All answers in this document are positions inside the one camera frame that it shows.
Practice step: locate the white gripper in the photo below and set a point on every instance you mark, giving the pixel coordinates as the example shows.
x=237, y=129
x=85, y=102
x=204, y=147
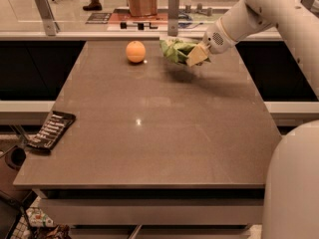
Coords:
x=214, y=41

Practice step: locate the green jalapeno chip bag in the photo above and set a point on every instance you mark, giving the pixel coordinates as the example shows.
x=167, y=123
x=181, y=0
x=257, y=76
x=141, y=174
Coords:
x=176, y=50

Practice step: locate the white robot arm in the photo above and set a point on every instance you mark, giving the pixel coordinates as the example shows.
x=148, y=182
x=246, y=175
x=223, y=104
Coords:
x=291, y=200

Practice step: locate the black rxbar chocolate bar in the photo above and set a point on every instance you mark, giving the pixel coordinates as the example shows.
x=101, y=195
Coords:
x=52, y=130

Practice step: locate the orange fruit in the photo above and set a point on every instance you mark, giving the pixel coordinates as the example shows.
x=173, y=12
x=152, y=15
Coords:
x=135, y=51

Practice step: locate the person's dark shoes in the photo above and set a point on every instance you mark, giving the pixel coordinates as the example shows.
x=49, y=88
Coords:
x=94, y=5

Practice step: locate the grey table drawer cabinet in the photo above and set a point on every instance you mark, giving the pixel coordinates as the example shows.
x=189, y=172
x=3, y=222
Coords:
x=154, y=213

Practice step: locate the black round cup holder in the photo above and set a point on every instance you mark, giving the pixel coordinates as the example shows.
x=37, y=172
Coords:
x=15, y=157

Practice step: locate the middle metal glass post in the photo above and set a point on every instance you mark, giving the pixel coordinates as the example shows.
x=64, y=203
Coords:
x=172, y=13

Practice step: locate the left metal glass post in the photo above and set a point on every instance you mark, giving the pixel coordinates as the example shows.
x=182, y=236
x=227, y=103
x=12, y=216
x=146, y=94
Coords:
x=50, y=25

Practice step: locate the wire basket with snacks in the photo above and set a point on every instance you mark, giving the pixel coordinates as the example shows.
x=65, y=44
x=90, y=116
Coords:
x=38, y=225

